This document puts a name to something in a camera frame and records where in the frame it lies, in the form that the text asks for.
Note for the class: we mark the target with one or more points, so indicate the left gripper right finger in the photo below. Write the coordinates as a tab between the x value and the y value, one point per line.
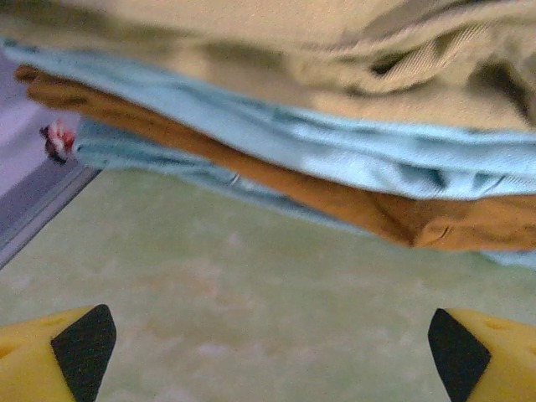
494	360

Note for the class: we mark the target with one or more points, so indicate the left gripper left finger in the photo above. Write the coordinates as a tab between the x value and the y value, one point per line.
37	360

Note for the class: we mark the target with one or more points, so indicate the beige trousers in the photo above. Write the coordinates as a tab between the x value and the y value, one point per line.
209	42

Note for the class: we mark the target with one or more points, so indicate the light blue folded trousers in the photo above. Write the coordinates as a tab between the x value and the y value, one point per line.
125	155
335	142

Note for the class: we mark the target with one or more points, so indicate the brown folded trousers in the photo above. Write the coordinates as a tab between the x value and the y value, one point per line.
335	201

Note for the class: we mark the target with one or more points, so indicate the left aluminium side rail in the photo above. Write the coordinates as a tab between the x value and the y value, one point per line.
37	209

